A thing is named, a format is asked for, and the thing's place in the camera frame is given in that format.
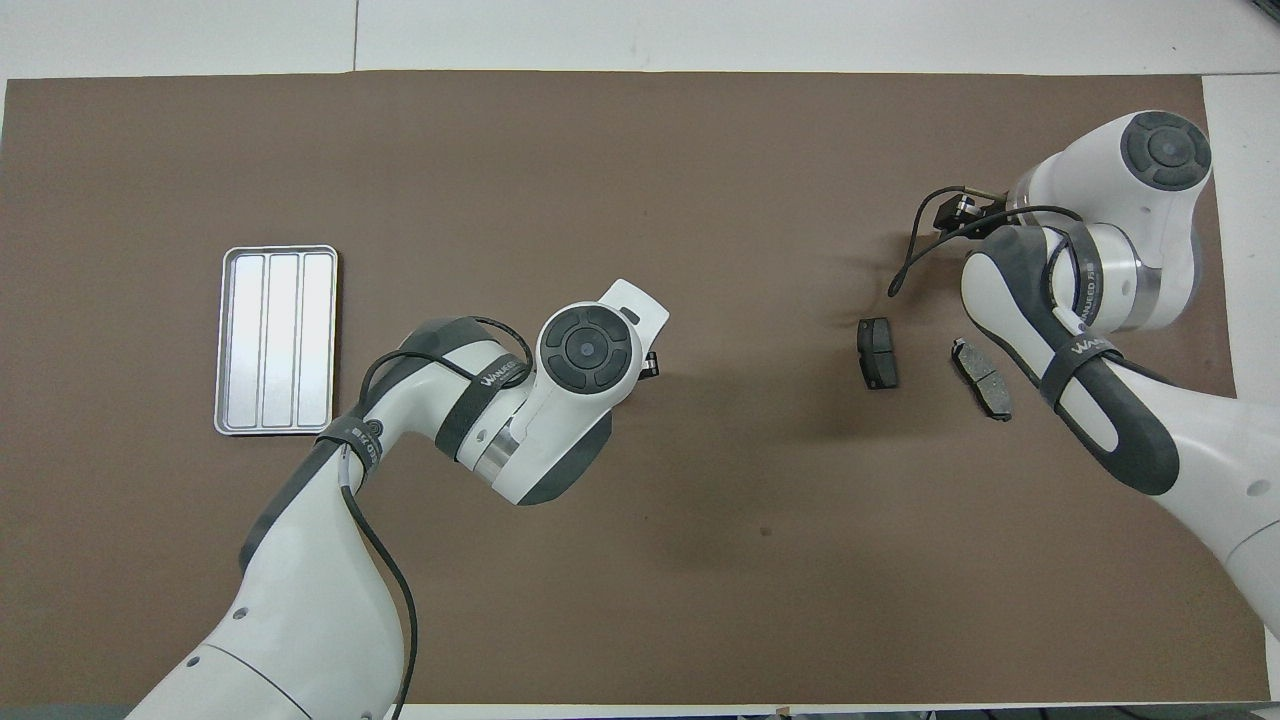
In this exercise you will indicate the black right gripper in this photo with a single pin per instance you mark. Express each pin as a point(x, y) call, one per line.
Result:
point(965, 215)

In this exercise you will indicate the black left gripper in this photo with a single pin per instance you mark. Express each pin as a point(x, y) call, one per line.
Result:
point(650, 364)

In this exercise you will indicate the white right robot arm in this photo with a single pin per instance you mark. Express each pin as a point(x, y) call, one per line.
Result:
point(1230, 450)

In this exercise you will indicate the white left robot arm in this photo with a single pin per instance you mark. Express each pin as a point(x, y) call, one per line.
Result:
point(300, 600)

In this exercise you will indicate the silver metal tray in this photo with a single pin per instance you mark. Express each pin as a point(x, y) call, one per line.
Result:
point(250, 340)

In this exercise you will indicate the short dark brake pad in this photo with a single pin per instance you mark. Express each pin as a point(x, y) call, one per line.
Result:
point(877, 353)

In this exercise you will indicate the long dark brake pad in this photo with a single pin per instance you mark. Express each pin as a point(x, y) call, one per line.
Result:
point(982, 378)

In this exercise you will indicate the brown table mat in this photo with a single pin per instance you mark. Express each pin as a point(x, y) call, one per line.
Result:
point(640, 150)

